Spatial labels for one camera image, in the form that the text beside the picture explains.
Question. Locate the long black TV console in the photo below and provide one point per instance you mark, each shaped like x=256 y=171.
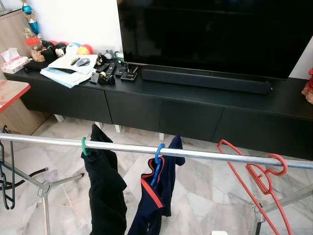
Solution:
x=146 y=112

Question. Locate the silver metal clothes rack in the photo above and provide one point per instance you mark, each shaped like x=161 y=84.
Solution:
x=205 y=154

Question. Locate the large black flat television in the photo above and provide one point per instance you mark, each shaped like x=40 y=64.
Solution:
x=215 y=34

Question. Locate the small black box red display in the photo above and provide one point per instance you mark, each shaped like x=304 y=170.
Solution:
x=129 y=75

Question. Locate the jar with red lid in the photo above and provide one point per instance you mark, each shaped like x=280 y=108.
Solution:
x=33 y=42

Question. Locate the blue and gold trophy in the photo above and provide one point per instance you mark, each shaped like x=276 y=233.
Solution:
x=32 y=25

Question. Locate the light wooden cabinet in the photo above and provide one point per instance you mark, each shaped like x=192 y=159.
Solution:
x=12 y=34

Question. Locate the stack of white papers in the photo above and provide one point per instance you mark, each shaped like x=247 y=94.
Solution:
x=63 y=73

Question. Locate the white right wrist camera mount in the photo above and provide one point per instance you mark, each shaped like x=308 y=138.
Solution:
x=219 y=233

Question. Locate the long black soundbar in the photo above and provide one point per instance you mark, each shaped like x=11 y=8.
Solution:
x=205 y=81

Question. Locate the red plastic hanger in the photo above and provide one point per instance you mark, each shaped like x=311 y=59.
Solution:
x=264 y=182

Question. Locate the green plastic hanger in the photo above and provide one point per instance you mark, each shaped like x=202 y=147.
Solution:
x=83 y=147

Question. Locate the black mouse plush toy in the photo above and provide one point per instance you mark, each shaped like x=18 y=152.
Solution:
x=59 y=49

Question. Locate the dark computer mouse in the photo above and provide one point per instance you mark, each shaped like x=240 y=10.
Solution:
x=83 y=62

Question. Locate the pink tissue box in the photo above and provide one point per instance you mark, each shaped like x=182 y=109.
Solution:
x=13 y=62

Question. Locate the black tape dispenser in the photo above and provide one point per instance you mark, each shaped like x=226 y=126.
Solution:
x=106 y=79

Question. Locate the blue plastic hanger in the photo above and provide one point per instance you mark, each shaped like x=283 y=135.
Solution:
x=157 y=171

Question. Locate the small black white toy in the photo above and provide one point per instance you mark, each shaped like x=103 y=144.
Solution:
x=103 y=58

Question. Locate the black T-shirt with green print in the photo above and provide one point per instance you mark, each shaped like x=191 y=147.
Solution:
x=105 y=196

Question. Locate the white and blue ball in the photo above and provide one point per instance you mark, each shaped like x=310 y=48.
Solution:
x=72 y=49

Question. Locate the navy shirt with red trim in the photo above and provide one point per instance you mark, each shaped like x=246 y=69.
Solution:
x=146 y=215

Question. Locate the black remote control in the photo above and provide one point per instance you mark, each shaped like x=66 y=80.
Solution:
x=108 y=68

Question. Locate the marble table with red edge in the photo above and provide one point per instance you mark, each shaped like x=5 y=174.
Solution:
x=10 y=93

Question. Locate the yellow and red ball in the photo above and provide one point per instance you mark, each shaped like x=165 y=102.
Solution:
x=84 y=50

